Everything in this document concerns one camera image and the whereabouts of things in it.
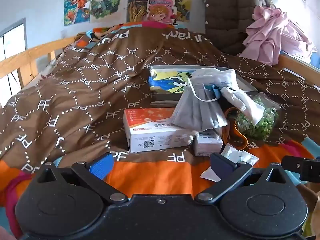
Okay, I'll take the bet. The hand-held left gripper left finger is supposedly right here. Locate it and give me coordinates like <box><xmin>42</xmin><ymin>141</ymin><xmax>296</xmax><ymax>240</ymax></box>
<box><xmin>32</xmin><ymin>152</ymin><xmax>128</xmax><ymax>203</ymax></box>

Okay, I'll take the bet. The brown quilted jacket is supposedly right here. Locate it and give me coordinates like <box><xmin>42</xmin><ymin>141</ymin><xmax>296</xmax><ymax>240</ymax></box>
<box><xmin>200</xmin><ymin>0</ymin><xmax>275</xmax><ymax>55</ymax></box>

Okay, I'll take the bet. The orange and white box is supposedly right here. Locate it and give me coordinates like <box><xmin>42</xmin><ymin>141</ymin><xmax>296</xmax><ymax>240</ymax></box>
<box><xmin>123</xmin><ymin>107</ymin><xmax>198</xmax><ymax>153</ymax></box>

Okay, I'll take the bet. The grey face mask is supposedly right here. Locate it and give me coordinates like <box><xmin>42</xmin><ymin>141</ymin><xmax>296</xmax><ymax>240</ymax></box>
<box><xmin>171</xmin><ymin>77</ymin><xmax>229</xmax><ymax>132</ymax></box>

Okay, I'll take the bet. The pink girl wall poster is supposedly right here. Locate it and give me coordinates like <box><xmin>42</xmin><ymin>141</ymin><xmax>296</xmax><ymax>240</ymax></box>
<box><xmin>147</xmin><ymin>0</ymin><xmax>178</xmax><ymax>27</ymax></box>

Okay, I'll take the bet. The blond boy wall poster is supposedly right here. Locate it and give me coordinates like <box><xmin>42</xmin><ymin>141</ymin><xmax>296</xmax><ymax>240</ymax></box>
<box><xmin>90</xmin><ymin>0</ymin><xmax>124</xmax><ymax>22</ymax></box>

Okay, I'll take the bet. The white crumpled paper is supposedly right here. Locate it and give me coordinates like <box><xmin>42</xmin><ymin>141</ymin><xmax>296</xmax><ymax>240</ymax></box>
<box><xmin>200</xmin><ymin>145</ymin><xmax>259</xmax><ymax>183</ymax></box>

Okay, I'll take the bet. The white cloth with blue print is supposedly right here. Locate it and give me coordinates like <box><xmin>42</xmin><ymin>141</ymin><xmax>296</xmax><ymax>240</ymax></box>
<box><xmin>189</xmin><ymin>68</ymin><xmax>237</xmax><ymax>91</ymax></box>

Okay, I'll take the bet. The glass jar of green stars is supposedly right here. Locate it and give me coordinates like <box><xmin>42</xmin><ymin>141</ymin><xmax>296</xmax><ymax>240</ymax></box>
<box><xmin>236</xmin><ymin>92</ymin><xmax>280</xmax><ymax>142</ymax></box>

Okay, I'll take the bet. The wooden bed frame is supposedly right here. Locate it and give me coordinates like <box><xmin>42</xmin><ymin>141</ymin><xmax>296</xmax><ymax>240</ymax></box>
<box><xmin>0</xmin><ymin>31</ymin><xmax>320</xmax><ymax>90</ymax></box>

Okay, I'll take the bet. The grey tray with cartoon picture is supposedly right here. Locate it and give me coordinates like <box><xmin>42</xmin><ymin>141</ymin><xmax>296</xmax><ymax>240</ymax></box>
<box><xmin>149</xmin><ymin>65</ymin><xmax>258</xmax><ymax>105</ymax></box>

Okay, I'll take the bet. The underwater fish wall poster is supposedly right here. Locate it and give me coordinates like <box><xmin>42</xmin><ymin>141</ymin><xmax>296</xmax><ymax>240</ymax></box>
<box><xmin>129</xmin><ymin>0</ymin><xmax>192</xmax><ymax>23</ymax></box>

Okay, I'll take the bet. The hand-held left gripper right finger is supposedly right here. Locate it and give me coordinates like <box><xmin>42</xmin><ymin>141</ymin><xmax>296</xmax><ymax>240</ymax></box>
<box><xmin>195</xmin><ymin>152</ymin><xmax>294</xmax><ymax>204</ymax></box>

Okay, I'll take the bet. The white gauze towel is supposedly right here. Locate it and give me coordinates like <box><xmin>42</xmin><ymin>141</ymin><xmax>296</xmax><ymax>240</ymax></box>
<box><xmin>221</xmin><ymin>86</ymin><xmax>265</xmax><ymax>126</ymax></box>

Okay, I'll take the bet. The orange-haired girl wall poster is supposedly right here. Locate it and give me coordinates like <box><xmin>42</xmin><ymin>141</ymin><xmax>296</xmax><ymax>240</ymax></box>
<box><xmin>64</xmin><ymin>0</ymin><xmax>92</xmax><ymax>27</ymax></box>

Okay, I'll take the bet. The grey window frame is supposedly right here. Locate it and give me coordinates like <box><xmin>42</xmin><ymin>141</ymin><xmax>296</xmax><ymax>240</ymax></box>
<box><xmin>0</xmin><ymin>17</ymin><xmax>27</xmax><ymax>63</ymax></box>

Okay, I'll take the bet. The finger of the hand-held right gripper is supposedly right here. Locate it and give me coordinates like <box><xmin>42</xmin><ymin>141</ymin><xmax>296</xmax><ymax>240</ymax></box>
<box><xmin>281</xmin><ymin>155</ymin><xmax>304</xmax><ymax>173</ymax></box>

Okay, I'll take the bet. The light blue cloth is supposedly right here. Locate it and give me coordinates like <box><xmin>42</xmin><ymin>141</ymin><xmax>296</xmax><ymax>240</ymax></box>
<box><xmin>309</xmin><ymin>51</ymin><xmax>320</xmax><ymax>68</ymax></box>

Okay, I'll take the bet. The small drink carton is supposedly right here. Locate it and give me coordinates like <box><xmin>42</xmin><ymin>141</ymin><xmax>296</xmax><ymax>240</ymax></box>
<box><xmin>193</xmin><ymin>129</ymin><xmax>224</xmax><ymax>157</ymax></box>

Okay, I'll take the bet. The brown printed blanket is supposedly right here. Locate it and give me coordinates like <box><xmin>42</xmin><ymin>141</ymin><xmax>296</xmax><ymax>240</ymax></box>
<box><xmin>0</xmin><ymin>21</ymin><xmax>320</xmax><ymax>233</ymax></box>

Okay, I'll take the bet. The pink cloth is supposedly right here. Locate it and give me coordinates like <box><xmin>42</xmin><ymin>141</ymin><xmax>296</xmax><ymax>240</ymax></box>
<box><xmin>237</xmin><ymin>5</ymin><xmax>317</xmax><ymax>67</ymax></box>

